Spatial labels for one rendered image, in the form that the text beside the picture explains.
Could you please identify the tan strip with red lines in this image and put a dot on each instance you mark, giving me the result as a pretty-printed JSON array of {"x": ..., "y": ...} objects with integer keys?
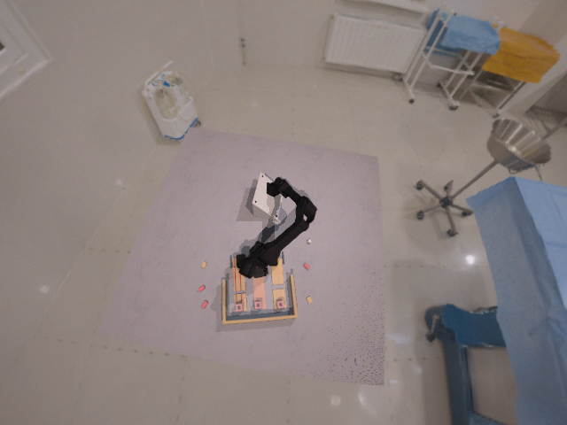
[{"x": 236, "y": 273}]

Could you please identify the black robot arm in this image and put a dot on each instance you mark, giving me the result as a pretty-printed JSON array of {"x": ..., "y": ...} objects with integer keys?
[{"x": 270, "y": 252}]

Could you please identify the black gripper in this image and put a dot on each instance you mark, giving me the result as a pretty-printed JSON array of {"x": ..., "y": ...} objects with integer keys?
[{"x": 241, "y": 258}]

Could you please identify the tan wooden flat strip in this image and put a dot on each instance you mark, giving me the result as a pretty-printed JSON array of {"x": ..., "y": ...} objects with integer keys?
[{"x": 279, "y": 269}]

